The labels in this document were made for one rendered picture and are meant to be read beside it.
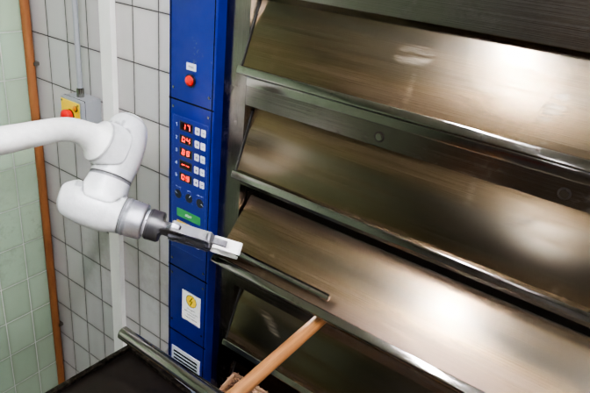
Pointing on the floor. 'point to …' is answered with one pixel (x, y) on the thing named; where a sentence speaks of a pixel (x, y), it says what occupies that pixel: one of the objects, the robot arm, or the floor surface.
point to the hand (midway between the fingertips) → (227, 247)
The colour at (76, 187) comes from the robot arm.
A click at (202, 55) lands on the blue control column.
